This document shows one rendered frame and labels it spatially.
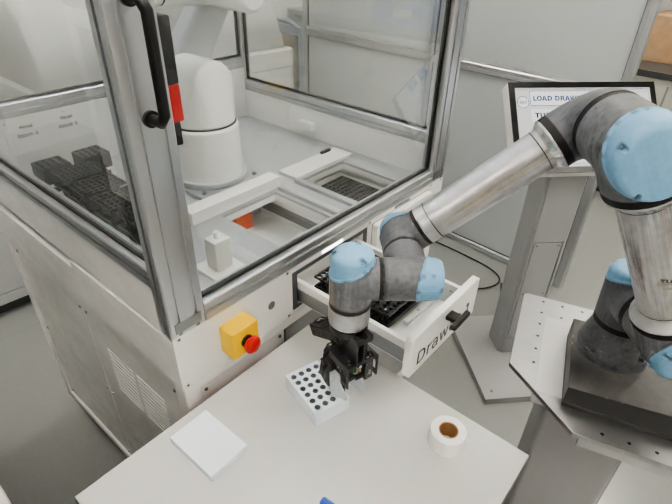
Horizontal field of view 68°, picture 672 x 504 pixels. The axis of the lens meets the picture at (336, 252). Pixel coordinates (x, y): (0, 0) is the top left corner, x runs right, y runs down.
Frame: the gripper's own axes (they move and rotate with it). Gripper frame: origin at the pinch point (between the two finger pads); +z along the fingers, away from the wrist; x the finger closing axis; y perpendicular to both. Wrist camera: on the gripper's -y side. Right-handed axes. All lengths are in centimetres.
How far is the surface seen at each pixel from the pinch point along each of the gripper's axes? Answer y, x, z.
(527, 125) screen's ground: -37, 99, -27
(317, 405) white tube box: -0.1, -5.3, 1.9
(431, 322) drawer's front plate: 4.1, 20.2, -11.4
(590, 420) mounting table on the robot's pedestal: 32, 42, 5
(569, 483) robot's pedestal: 32, 50, 37
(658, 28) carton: -111, 328, -29
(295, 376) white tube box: -9.3, -5.1, 2.0
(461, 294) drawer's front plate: 0.9, 32.5, -11.5
